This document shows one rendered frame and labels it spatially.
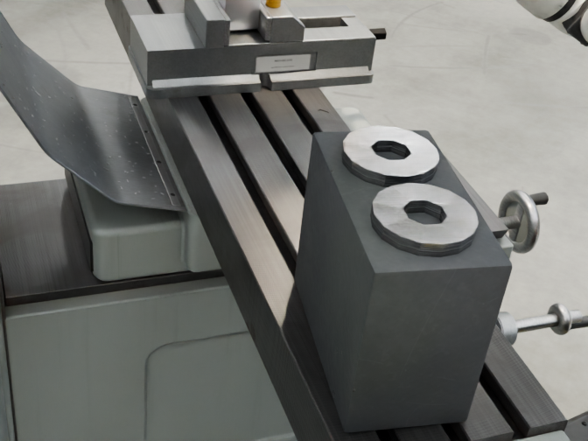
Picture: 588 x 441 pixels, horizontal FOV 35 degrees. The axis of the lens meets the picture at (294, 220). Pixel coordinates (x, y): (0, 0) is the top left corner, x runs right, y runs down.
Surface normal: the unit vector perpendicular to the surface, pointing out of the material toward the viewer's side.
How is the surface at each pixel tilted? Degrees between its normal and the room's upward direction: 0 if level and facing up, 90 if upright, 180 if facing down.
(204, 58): 90
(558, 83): 0
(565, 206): 0
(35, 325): 90
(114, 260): 90
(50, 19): 0
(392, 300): 90
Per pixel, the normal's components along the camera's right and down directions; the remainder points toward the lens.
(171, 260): 0.33, 0.58
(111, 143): 0.33, -0.81
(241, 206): 0.10, -0.81
